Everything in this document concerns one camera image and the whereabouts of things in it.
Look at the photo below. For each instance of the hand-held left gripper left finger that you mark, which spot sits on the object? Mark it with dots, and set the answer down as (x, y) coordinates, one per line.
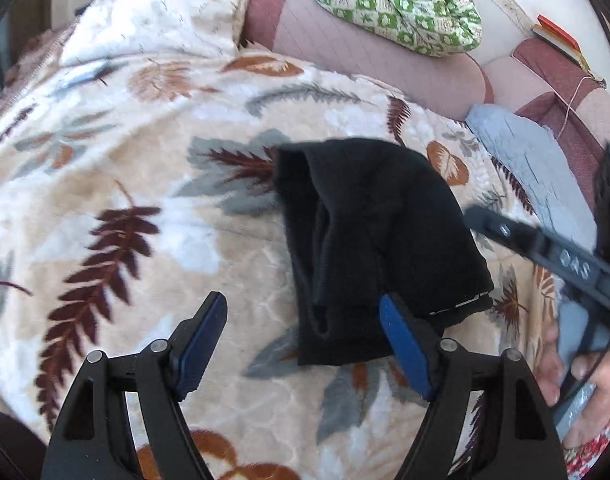
(202, 345)

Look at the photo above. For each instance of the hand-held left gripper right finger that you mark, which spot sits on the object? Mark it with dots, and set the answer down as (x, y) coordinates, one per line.
(405, 345)

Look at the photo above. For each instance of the black pants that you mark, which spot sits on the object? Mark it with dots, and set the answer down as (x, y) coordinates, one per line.
(375, 220)

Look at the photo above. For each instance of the person's right forearm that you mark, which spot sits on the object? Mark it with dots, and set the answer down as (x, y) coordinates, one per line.
(592, 452)

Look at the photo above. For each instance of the person's right hand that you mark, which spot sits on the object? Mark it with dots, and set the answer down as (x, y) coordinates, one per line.
(602, 395)

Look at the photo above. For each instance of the light blue quilt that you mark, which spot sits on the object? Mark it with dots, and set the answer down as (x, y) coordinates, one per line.
(525, 155)

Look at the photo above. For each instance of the leaf printed fleece blanket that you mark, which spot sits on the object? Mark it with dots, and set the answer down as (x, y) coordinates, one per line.
(185, 260)

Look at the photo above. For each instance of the yellow-edged book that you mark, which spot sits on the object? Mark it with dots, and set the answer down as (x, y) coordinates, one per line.
(567, 52)

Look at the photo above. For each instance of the red book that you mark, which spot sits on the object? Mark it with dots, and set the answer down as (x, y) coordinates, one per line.
(560, 32)

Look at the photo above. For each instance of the dark cloth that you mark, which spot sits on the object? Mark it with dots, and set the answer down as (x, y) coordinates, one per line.
(10, 450)

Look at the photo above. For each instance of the green patterned quilt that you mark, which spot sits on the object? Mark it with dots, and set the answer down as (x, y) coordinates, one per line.
(400, 5)

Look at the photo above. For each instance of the pink padded headboard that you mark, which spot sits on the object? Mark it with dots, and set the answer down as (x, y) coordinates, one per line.
(325, 35)

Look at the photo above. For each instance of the white floral pillow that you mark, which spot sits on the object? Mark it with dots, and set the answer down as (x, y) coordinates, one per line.
(175, 15)

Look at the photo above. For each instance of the brown quilted bedspread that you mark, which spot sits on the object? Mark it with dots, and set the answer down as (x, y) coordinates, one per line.
(30, 60)

